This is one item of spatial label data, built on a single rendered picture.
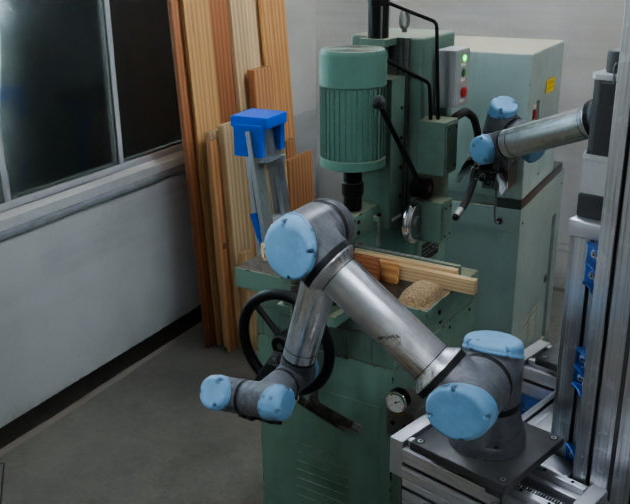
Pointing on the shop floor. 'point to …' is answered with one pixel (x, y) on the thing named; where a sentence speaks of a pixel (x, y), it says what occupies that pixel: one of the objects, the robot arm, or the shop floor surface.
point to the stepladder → (248, 127)
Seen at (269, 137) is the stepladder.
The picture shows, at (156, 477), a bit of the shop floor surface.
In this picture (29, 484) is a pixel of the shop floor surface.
